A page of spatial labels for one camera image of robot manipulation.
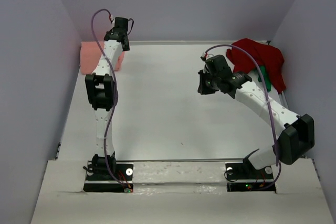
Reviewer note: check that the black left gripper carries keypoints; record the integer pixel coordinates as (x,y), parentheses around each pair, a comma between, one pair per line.
(126,47)

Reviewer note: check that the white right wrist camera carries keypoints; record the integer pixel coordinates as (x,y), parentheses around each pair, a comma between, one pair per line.
(204,57)

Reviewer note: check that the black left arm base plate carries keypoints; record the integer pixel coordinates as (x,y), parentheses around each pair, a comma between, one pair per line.
(104,183)

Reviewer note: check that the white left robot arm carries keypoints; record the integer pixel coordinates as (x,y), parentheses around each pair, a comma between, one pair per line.
(102,94)

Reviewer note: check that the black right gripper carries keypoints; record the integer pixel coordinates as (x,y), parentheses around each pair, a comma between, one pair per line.
(202,88)

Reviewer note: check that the red t shirt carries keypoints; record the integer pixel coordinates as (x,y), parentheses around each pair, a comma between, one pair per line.
(266,56)

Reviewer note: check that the green t shirt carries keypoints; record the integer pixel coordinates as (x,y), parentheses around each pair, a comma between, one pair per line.
(266,78)

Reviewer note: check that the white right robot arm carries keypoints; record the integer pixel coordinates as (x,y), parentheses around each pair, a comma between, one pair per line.
(294,133)

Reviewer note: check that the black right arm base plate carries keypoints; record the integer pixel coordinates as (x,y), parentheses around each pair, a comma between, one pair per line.
(240,178)

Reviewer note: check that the pink t shirt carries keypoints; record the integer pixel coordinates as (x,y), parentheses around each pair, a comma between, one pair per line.
(91,60)

